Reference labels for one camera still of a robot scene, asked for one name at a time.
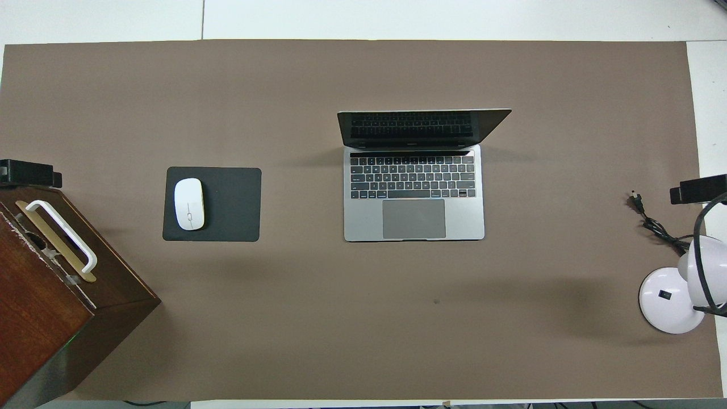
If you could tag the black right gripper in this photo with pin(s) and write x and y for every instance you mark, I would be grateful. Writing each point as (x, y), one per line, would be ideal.
(704, 190)

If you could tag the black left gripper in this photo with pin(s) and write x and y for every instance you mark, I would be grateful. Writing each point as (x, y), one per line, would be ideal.
(25, 172)

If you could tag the silver grey laptop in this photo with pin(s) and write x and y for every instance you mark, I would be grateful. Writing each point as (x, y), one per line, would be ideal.
(363, 221)

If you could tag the white desk lamp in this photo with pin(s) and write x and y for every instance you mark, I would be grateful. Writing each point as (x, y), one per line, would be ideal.
(661, 307)

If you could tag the white computer mouse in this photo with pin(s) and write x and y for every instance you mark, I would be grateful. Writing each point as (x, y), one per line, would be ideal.
(188, 203)

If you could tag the dark brown wooden box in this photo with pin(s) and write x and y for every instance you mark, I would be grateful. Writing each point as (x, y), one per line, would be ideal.
(45, 329)

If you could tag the black mouse pad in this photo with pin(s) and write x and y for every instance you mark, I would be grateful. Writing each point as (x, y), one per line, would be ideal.
(233, 204)

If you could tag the brown paper table cover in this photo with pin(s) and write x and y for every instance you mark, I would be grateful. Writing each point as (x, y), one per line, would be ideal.
(363, 329)

